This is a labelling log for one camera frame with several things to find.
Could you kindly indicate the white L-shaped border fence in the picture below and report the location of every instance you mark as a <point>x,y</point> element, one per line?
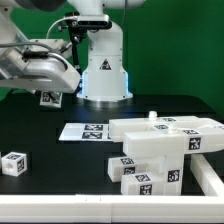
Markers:
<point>208,208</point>

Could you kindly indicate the white chair seat part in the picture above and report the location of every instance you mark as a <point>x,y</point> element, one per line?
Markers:
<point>173,166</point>

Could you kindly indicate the black camera on stand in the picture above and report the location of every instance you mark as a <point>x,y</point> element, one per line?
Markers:
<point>76,22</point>

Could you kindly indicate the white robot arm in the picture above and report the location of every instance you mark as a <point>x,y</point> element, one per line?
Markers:
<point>90,64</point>

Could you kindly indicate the white cube nut with tag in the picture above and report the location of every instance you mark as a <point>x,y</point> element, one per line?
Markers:
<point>51,99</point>

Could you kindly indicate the white cube nut far left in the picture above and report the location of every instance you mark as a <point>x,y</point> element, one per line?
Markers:
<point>14,164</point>

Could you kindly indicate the white flat chair back panel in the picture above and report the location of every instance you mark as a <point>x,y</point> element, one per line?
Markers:
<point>85,132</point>

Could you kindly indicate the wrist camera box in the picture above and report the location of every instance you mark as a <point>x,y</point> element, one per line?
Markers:
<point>44,48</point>

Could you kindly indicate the white long side bar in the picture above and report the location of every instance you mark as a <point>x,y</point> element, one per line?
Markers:
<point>119,127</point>
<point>202,140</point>

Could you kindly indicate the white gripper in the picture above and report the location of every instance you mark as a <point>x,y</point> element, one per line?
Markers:
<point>52,74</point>

